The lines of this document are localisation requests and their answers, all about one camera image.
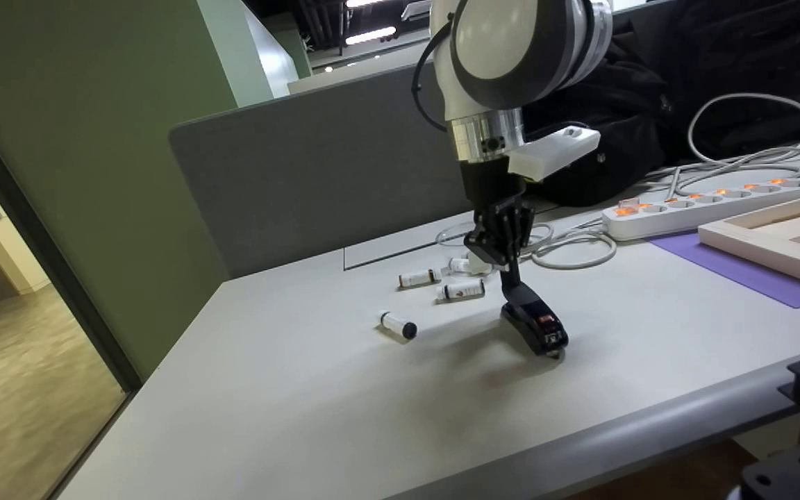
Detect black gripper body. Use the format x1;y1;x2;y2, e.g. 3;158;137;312
458;152;530;218

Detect small white cylinder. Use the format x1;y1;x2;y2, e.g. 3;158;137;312
394;266;441;293
439;277;489;307
441;255;496;277

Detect white marker with black tip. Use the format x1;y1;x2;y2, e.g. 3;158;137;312
375;309;422;346

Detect grey partition panel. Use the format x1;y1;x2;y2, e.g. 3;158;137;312
168;61;479;280

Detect white power strip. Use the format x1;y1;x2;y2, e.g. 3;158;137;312
601;176;800;246

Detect black bag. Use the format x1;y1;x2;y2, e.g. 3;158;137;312
521;0;800;209

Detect purple mat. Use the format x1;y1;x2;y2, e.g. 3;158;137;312
647;232;800;312

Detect light wooden tray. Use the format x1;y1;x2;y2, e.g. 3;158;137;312
697;190;800;296

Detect white looped cable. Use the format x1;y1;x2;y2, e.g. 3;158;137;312
436;221;623;275

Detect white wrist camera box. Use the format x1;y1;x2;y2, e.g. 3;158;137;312
505;123;603;187

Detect thick white power cable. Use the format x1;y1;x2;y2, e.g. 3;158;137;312
644;89;800;197

